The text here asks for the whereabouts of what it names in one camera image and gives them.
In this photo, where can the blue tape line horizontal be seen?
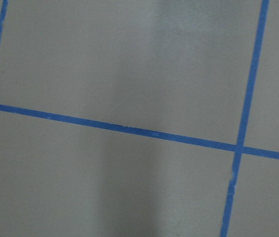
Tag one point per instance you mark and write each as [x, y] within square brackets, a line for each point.
[119, 128]

